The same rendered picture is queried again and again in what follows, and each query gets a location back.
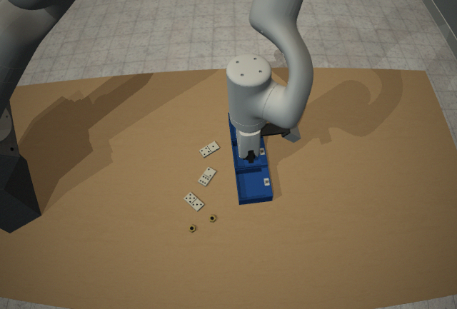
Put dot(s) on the white domino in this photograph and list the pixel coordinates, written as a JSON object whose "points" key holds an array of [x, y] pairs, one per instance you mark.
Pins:
{"points": [[207, 176], [209, 149], [193, 201]]}

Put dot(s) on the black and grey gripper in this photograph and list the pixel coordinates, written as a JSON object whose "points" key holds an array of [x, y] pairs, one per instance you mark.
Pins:
{"points": [[248, 144]]}

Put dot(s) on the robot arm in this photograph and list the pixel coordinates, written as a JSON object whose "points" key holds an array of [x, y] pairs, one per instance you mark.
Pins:
{"points": [[254, 98]]}

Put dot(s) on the blue rack of three bins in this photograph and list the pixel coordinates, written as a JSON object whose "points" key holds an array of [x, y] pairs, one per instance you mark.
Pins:
{"points": [[250, 183]]}

